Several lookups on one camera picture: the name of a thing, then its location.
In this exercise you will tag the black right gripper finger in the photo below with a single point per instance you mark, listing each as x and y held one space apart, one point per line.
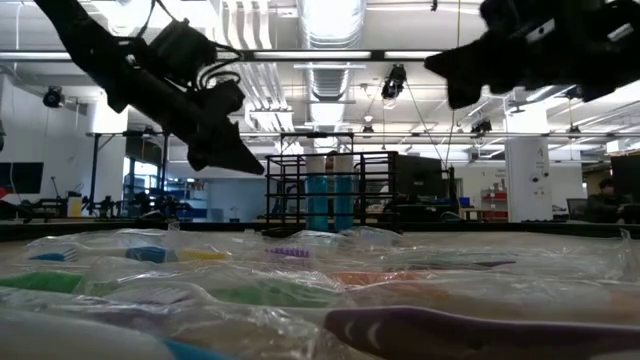
470 60
467 92

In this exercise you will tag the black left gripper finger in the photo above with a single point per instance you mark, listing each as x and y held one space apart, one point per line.
235 152
199 157

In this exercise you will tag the teal mouthwash bottle white cap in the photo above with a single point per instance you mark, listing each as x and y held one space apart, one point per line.
317 205
345 205

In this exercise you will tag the purple-bristled toothbrush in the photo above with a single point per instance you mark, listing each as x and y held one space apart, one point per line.
290 252

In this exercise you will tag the orange toothbrush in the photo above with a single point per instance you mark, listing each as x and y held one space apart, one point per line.
370 279

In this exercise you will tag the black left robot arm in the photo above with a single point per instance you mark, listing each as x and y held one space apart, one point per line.
85 40

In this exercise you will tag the black ceiling spotlight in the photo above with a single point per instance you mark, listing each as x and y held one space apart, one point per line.
577 92
53 97

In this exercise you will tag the person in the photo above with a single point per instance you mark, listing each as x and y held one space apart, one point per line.
331 161
602 205

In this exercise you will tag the yellow toothbrush in wrapper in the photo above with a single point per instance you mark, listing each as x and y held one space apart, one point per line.
200 255

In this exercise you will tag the large black box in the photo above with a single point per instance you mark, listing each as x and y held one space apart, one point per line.
422 185

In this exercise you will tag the white pillar with security cameras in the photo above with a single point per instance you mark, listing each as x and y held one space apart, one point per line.
527 180

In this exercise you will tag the red storage shelf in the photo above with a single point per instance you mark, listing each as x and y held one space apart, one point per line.
495 212

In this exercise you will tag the pale yellow container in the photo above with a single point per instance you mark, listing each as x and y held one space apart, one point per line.
75 207

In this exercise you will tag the black desk monitor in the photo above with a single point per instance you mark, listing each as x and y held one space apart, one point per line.
627 175

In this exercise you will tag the grey laptop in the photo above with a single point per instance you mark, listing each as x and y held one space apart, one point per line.
577 210

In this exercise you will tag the white blue toothbrush in wrapper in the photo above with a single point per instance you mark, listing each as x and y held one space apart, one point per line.
75 340

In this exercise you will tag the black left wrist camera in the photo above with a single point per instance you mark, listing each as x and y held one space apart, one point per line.
180 50

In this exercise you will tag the black overhead camera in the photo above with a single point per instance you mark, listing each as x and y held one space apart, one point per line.
394 82

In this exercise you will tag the black frame crossbar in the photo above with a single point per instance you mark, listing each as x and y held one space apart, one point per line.
310 55

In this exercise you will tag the black table frame rim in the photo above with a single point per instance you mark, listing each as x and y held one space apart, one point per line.
500 229

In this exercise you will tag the silver ventilation duct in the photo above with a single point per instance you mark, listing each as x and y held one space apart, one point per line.
330 30

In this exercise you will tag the black wall monitor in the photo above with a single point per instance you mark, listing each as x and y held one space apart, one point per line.
22 177

